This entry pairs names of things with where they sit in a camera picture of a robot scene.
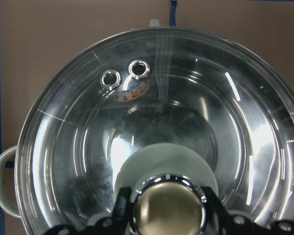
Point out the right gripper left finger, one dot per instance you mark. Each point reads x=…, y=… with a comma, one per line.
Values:
x=114, y=224

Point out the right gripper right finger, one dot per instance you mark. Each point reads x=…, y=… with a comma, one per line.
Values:
x=218, y=221

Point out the glass pot lid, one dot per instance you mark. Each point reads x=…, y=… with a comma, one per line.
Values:
x=161, y=127

